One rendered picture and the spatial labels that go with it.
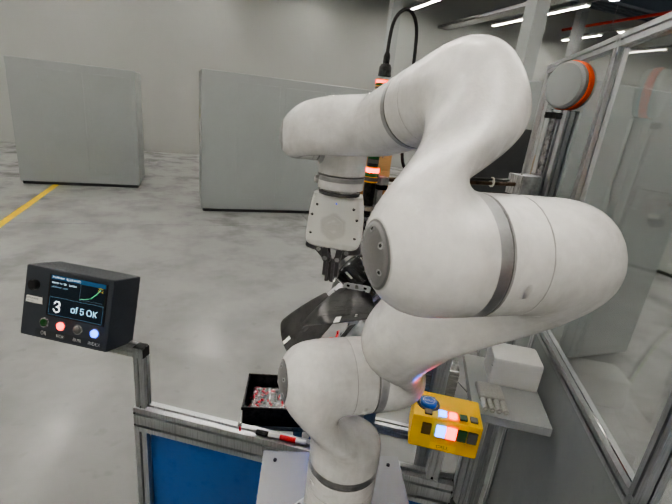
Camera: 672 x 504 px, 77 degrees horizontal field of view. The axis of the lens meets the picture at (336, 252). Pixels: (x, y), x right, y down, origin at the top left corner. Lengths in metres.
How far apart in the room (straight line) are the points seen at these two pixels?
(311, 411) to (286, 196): 6.40
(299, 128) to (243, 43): 12.82
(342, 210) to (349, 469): 0.42
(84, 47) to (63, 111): 5.30
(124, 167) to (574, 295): 8.17
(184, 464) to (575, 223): 1.30
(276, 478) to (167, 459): 0.54
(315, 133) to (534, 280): 0.39
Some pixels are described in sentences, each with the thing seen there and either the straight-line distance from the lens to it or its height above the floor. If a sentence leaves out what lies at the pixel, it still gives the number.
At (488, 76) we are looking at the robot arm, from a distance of 0.38.
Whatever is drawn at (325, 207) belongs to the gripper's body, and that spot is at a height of 1.56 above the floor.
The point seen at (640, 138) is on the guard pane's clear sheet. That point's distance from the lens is 1.47.
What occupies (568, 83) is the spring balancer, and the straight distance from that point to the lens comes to 1.69.
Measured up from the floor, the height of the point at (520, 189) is 1.53.
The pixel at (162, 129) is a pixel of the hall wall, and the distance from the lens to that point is 13.35.
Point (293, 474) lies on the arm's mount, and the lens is 1.04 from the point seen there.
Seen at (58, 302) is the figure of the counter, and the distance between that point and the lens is 1.32.
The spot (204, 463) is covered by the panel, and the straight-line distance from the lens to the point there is 1.43.
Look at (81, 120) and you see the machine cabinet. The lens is 8.37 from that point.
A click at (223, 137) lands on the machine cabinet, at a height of 1.14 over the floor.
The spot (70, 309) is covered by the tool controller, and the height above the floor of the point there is 1.16.
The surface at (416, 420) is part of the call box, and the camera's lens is 1.08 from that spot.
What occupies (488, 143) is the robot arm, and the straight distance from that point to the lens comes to 0.34.
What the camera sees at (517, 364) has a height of 0.96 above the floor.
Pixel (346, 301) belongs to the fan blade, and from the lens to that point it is 1.25.
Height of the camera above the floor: 1.73
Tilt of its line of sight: 19 degrees down
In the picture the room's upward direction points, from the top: 6 degrees clockwise
